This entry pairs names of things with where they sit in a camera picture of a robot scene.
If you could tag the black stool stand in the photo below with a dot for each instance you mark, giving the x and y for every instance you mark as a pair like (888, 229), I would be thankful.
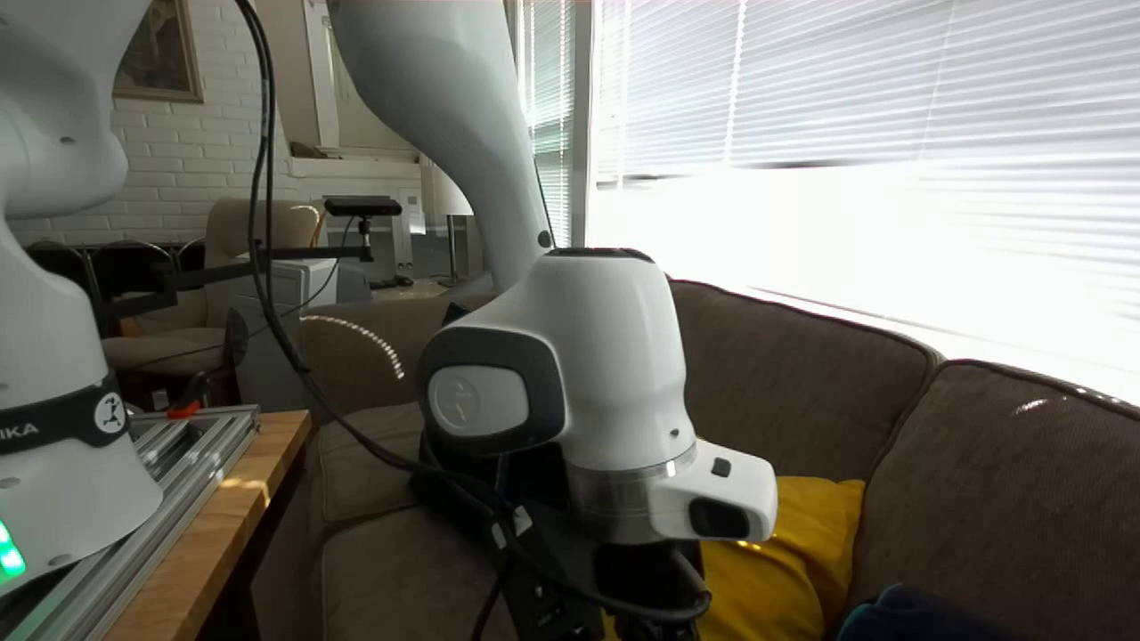
(359, 205)

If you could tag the framed wall picture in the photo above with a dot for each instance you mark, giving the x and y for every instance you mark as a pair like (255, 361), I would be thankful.
(161, 56)

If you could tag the aluminium rail base frame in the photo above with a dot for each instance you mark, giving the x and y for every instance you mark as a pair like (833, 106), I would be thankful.
(144, 520)

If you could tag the grey box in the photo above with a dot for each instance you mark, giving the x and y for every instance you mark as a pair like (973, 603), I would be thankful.
(291, 308)

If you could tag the beige armchair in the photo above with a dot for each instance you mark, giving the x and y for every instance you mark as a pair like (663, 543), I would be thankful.
(234, 234)

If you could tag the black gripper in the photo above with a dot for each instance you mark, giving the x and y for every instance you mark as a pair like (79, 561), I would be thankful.
(647, 589)

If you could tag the wooden table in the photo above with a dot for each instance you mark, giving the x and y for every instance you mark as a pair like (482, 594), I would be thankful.
(213, 535)

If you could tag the white window blinds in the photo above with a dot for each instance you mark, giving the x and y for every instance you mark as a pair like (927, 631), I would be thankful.
(903, 167)

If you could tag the small dark blue pillow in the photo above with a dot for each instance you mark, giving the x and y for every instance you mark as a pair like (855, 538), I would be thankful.
(913, 616)

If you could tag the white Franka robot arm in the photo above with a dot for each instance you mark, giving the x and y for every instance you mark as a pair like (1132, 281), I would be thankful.
(591, 358)

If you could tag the grey-brown fabric sofa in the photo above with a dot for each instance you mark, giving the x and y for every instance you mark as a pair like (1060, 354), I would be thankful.
(786, 378)

